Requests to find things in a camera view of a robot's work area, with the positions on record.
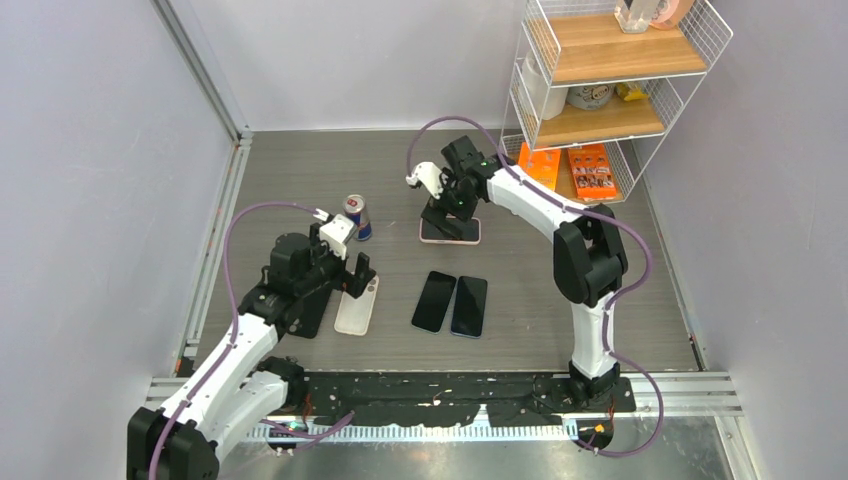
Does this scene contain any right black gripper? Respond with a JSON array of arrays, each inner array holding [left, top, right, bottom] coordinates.
[[420, 168, 479, 241]]

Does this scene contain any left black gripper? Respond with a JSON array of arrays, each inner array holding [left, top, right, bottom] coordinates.
[[296, 224, 374, 298]]

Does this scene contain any black phone case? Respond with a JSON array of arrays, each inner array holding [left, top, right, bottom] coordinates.
[[287, 286, 333, 339]]

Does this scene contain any blue phone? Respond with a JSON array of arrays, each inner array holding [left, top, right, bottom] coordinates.
[[450, 276, 488, 338]]

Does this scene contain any teal phone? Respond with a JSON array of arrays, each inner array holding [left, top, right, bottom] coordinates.
[[411, 271, 457, 334]]

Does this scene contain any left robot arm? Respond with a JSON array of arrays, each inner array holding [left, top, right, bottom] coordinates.
[[126, 215, 376, 479]]

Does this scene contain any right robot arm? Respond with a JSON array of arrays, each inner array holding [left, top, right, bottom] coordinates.
[[406, 136, 629, 411]]

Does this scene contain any Red Bull can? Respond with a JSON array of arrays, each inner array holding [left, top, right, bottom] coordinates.
[[343, 194, 373, 241]]

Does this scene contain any orange snack box left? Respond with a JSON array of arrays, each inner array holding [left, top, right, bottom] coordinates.
[[517, 142, 562, 191]]

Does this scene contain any orange snack box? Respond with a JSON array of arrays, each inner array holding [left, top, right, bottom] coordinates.
[[517, 142, 562, 191], [566, 144, 619, 202]]

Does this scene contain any orange snack box right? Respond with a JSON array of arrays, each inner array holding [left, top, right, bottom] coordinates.
[[566, 144, 619, 202]]

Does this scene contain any white bottle on shelf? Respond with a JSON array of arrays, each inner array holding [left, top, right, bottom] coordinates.
[[521, 53, 569, 120]]

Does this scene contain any round tin on shelf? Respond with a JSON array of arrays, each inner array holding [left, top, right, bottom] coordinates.
[[566, 84, 615, 111]]

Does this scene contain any yellow packet on shelf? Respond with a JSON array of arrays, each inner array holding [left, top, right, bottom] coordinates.
[[615, 81, 650, 102]]

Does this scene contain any clear glass jar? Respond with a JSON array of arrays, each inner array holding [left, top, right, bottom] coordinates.
[[614, 0, 660, 34]]

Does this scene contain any pink tape roll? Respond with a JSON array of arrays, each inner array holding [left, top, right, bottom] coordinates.
[[650, 0, 695, 30]]

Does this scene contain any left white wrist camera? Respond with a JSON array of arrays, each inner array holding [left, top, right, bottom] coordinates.
[[313, 209, 358, 260]]

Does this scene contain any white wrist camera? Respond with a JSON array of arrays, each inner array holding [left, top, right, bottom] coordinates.
[[313, 209, 358, 260], [405, 162, 444, 199]]

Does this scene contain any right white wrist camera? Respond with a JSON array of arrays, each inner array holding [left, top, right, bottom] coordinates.
[[405, 162, 444, 199]]

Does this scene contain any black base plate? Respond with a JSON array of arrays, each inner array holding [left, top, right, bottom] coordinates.
[[289, 372, 636, 428]]

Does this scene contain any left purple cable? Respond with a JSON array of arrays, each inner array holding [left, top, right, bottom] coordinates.
[[146, 201, 356, 480]]

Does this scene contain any white wire shelf rack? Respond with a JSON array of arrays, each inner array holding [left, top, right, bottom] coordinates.
[[500, 1, 733, 203]]

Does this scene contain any aluminium frame rail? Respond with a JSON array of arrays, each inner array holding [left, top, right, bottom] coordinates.
[[140, 0, 254, 425]]

